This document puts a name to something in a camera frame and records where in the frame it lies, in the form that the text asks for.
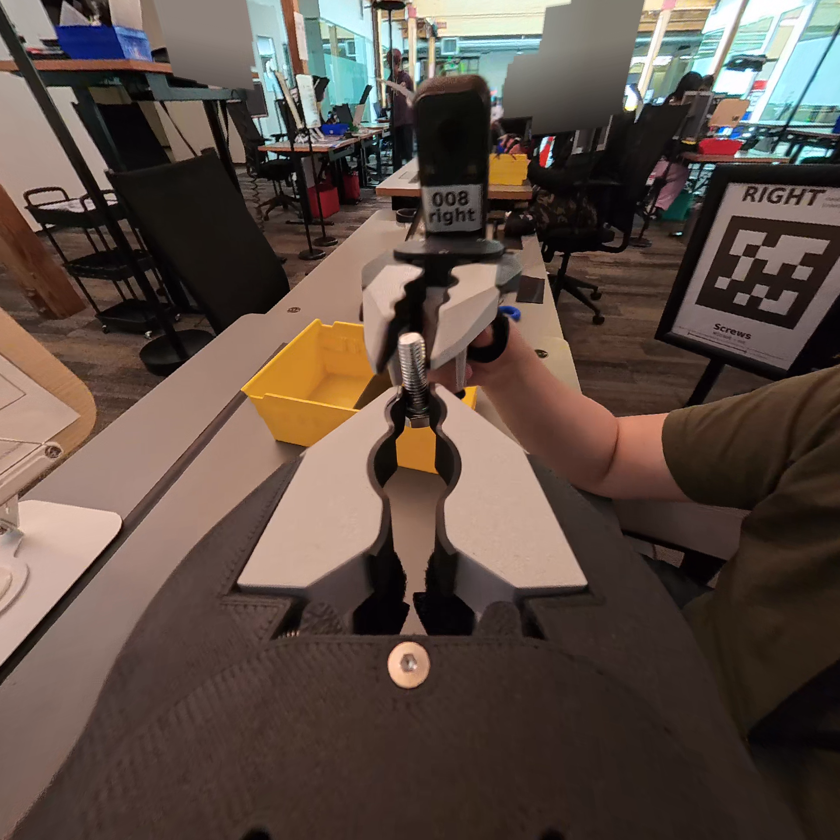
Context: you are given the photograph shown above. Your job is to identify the wooden standing desk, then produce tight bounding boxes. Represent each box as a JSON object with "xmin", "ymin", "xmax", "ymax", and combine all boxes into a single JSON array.
[{"xmin": 0, "ymin": 59, "xmax": 250, "ymax": 368}]

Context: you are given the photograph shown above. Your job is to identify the grey work table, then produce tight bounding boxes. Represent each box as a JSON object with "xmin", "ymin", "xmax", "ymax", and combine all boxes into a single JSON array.
[{"xmin": 375, "ymin": 154, "xmax": 534, "ymax": 201}]

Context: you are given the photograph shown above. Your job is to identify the steel hex bolt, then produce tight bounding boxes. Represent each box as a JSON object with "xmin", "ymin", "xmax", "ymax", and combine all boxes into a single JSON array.
[{"xmin": 397, "ymin": 332, "xmax": 434, "ymax": 429}]

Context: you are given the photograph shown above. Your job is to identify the blue plastic bin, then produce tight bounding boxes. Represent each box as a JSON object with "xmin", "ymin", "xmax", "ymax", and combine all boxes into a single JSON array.
[{"xmin": 56, "ymin": 25, "xmax": 153, "ymax": 61}]

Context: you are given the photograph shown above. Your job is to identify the instruction sheet on stand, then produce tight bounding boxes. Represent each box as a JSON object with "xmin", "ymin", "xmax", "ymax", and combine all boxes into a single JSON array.
[{"xmin": 0, "ymin": 500, "xmax": 123, "ymax": 667}]

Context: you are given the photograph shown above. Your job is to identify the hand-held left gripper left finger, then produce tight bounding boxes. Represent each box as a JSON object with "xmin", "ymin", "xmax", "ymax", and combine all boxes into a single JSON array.
[{"xmin": 238, "ymin": 386, "xmax": 403, "ymax": 634}]

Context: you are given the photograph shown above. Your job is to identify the wooden sign board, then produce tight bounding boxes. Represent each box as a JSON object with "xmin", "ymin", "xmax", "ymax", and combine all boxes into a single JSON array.
[{"xmin": 0, "ymin": 308, "xmax": 98, "ymax": 454}]

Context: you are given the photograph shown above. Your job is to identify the person's right hand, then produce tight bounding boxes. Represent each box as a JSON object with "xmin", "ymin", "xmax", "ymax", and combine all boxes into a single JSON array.
[{"xmin": 428, "ymin": 323, "xmax": 530, "ymax": 403}]

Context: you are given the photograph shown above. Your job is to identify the black framed marker sign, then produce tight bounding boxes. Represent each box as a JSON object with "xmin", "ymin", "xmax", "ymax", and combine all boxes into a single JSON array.
[{"xmin": 655, "ymin": 164, "xmax": 840, "ymax": 380}]

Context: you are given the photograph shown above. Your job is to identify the row of office desks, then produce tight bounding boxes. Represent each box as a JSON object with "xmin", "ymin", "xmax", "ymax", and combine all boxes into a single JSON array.
[{"xmin": 259, "ymin": 125, "xmax": 395, "ymax": 198}]

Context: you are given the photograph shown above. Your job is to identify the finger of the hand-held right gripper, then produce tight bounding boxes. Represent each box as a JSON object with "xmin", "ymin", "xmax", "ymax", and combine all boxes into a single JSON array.
[
  {"xmin": 423, "ymin": 262, "xmax": 503, "ymax": 370},
  {"xmin": 363, "ymin": 262, "xmax": 427, "ymax": 375}
]

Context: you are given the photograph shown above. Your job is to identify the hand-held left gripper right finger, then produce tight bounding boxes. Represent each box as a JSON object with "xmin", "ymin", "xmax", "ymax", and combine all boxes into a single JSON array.
[{"xmin": 413, "ymin": 384, "xmax": 588, "ymax": 634}]

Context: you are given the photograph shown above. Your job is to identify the yellow divided plastic bin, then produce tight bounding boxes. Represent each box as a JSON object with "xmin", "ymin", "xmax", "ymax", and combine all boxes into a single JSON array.
[{"xmin": 241, "ymin": 319, "xmax": 479, "ymax": 475}]

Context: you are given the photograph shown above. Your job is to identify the black wire cart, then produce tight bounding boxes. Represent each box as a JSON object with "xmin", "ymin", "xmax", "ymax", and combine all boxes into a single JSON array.
[{"xmin": 23, "ymin": 185, "xmax": 181, "ymax": 336}]

